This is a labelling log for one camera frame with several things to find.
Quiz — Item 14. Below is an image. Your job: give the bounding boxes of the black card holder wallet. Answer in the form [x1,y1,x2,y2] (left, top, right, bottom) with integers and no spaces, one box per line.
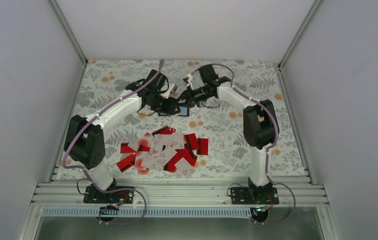
[158,106,190,117]

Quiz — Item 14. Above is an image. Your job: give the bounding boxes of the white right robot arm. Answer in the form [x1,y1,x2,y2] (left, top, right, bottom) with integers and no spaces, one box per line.
[180,63,280,204]

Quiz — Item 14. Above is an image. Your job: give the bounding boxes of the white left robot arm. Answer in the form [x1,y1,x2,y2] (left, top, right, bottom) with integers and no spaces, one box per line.
[63,69,179,203]

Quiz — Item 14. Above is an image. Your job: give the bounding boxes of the white floral card centre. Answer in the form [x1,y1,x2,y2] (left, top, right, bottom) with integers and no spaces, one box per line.
[151,134,173,153]

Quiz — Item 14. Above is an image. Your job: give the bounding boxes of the red card centre right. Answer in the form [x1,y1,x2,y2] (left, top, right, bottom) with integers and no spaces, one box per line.
[183,133,200,151]

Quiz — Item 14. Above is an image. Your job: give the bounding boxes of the red card far right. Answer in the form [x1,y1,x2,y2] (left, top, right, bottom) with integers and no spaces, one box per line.
[196,137,209,156]

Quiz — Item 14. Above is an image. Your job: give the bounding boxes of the red card lower right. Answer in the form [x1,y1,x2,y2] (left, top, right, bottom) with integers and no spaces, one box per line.
[163,148,198,173]

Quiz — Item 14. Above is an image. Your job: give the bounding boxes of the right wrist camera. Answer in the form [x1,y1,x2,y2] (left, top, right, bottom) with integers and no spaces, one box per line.
[183,73,194,90]

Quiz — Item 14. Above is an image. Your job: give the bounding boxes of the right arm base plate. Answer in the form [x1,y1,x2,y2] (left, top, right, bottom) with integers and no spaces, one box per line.
[229,186,280,205]

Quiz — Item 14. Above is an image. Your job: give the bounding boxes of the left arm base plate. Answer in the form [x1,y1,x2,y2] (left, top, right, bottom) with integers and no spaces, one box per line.
[83,185,135,204]

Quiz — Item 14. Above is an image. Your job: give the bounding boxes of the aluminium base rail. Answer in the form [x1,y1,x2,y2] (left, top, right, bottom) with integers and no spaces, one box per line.
[31,177,329,207]

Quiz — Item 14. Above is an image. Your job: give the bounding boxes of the aluminium frame post right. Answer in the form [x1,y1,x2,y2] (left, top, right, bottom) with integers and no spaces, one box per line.
[278,0,322,69]

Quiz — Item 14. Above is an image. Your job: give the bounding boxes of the slotted cable duct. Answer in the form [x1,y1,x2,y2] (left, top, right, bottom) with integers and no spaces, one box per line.
[42,206,251,219]

